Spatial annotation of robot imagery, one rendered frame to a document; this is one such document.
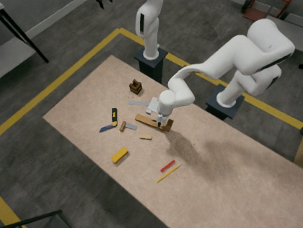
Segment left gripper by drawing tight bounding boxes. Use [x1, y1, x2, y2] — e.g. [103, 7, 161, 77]
[157, 113, 169, 127]

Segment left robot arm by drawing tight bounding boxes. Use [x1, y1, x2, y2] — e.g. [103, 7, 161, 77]
[146, 19, 295, 118]

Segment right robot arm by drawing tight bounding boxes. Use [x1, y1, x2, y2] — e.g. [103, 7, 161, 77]
[135, 0, 164, 60]

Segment black sliding bevel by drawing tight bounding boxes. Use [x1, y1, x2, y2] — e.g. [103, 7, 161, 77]
[98, 108, 117, 133]

